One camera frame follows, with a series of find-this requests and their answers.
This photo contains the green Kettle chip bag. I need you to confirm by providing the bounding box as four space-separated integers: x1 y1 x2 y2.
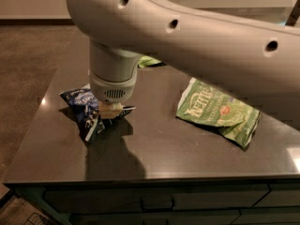
176 78 261 148

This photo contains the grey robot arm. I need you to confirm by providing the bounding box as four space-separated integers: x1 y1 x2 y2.
67 0 300 128

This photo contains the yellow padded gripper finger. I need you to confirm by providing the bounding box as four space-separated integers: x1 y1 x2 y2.
98 102 123 119

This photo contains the green Dang chip bag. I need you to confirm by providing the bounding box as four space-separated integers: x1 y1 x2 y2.
138 55 162 68

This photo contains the dark cabinet drawer front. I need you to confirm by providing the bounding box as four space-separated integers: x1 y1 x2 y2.
44 184 268 214

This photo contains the blue Kettle chip bag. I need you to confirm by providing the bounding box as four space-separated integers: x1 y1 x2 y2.
60 84 136 143

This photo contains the black drawer handle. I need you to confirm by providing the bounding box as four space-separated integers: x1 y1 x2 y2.
141 199 175 212

